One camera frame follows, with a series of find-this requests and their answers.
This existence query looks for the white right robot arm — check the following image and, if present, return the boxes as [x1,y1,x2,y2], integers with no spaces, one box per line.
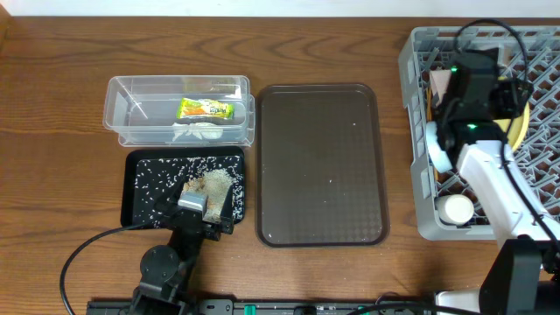
[428,76,559,314]

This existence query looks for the white paper cup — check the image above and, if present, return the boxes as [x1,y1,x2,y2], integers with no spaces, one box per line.
[435,194,474,226]

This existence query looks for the grey dishwasher rack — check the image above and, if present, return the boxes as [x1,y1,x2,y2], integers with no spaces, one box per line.
[398,25,559,241]

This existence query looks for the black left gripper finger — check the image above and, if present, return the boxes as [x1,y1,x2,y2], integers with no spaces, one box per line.
[220,185,234,219]
[155,187,183,219]

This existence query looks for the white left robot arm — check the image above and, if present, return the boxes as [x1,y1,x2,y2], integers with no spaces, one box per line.
[129,184,235,315]

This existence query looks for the dark brown serving tray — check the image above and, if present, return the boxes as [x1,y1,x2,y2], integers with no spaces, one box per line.
[255,83,390,249]

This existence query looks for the green snack wrapper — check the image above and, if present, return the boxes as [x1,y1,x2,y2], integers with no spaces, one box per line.
[176,98,235,119]

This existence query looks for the white tissue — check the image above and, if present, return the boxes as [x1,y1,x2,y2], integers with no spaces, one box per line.
[172,122,224,141]

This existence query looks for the leftover noodles and rice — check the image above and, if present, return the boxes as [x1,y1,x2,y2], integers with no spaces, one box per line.
[124,155,245,224]

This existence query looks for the yellow round plate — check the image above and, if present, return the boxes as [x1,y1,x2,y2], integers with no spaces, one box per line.
[494,76,530,151]

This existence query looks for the clear plastic waste bin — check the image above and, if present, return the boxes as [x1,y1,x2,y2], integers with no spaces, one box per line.
[103,75,256,147]

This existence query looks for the black waste tray bin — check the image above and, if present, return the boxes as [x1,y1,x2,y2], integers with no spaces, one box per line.
[120,147,245,227]

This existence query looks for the white bowl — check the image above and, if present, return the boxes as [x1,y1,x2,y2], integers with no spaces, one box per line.
[429,70,452,109]

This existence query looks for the blue bowl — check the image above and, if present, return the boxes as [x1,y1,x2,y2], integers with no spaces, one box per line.
[425,122,452,173]

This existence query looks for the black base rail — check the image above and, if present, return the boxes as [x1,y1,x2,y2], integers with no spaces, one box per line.
[86,299,438,315]

